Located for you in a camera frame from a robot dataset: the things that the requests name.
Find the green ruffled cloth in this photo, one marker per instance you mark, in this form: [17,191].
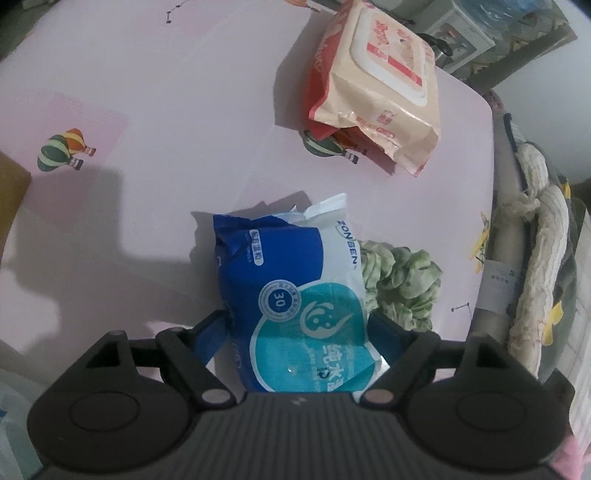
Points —
[406,277]

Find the brown cardboard box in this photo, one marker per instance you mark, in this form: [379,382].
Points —
[11,194]

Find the pale plastic bag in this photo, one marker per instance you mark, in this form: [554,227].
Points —
[14,415]

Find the blue and white wipes packet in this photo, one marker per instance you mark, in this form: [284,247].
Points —
[300,286]

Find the grey yellow patterned cloth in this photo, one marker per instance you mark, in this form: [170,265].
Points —
[570,286]

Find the blue water jug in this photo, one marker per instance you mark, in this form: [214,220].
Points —
[503,9]

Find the red and beige wipes pack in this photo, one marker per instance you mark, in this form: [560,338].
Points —
[369,92]

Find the white water dispenser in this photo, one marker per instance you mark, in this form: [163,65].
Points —
[457,39]

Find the rolled cloth bundle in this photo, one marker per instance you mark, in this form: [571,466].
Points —
[540,240]

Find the black kettle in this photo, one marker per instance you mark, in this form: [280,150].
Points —
[438,46]

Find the grey rolled mat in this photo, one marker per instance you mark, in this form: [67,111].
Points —
[501,277]

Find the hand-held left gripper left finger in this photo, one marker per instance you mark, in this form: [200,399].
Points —
[212,334]

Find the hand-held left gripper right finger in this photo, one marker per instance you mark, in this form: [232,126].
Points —
[385,337]

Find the grey side cabinet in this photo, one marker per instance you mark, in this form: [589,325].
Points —
[535,46]

